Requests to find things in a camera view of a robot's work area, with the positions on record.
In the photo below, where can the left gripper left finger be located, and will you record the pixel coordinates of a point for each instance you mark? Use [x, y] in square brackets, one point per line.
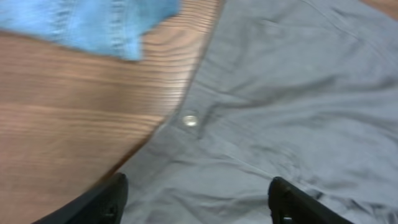
[102, 204]

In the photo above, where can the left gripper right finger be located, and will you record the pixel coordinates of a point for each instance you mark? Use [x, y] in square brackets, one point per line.
[290, 205]

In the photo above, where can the grey shorts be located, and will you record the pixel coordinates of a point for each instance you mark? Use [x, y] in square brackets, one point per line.
[304, 90]

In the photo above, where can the folded blue denim jeans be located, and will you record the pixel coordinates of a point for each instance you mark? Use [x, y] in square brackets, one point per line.
[104, 27]

